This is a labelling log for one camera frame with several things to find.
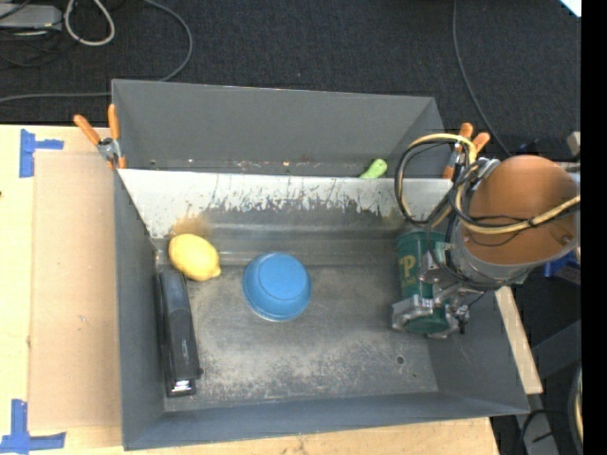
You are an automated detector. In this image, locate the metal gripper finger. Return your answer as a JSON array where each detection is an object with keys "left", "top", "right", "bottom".
[
  {"left": 391, "top": 295, "right": 436, "bottom": 333},
  {"left": 444, "top": 298, "right": 471, "bottom": 337}
]

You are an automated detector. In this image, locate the black stapler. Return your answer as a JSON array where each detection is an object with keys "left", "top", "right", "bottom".
[{"left": 153, "top": 266, "right": 205, "bottom": 398}]

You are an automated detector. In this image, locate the brown cardboard board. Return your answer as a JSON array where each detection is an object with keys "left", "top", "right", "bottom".
[{"left": 27, "top": 151, "right": 125, "bottom": 435}]

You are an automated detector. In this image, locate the dark green can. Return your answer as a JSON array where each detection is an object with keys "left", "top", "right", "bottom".
[{"left": 395, "top": 231, "right": 451, "bottom": 339}]

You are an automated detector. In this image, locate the yellow lemon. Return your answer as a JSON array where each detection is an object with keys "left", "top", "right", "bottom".
[{"left": 168, "top": 232, "right": 223, "bottom": 282}]

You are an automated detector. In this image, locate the light green toy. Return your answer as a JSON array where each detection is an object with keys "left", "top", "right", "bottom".
[{"left": 358, "top": 157, "right": 389, "bottom": 180}]

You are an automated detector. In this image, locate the blue bowl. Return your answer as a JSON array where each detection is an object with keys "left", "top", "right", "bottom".
[{"left": 241, "top": 251, "right": 313, "bottom": 323}]

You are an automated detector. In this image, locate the grey metal bin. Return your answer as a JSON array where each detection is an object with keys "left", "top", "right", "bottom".
[{"left": 109, "top": 78, "right": 532, "bottom": 451}]

